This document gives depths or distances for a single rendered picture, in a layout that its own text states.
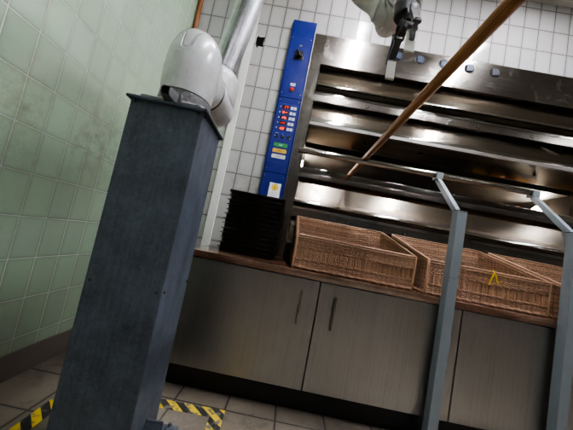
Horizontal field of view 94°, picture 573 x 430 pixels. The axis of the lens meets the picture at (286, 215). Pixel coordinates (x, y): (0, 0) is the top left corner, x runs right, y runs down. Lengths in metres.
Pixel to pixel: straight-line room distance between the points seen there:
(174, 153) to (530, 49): 2.41
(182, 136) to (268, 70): 1.33
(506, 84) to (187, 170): 2.15
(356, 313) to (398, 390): 0.35
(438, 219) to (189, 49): 1.63
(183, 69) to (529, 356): 1.66
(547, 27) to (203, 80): 2.41
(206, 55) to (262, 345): 1.07
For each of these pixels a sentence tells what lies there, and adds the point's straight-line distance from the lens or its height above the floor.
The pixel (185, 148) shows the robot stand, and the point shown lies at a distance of 0.79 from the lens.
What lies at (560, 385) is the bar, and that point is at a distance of 1.63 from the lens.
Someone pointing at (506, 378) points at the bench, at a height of 0.31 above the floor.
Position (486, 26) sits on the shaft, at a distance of 0.74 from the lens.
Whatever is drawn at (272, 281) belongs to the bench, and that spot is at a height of 0.51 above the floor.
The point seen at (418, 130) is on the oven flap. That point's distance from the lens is 2.04.
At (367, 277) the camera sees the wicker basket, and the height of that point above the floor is 0.60.
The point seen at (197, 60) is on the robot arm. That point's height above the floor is 1.15.
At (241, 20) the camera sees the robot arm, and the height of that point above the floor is 1.48.
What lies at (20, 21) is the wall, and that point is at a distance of 1.28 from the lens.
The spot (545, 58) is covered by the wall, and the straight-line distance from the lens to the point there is 2.69.
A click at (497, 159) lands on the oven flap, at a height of 1.40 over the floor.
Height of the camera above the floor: 0.70
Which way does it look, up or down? 5 degrees up
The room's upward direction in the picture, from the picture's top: 11 degrees clockwise
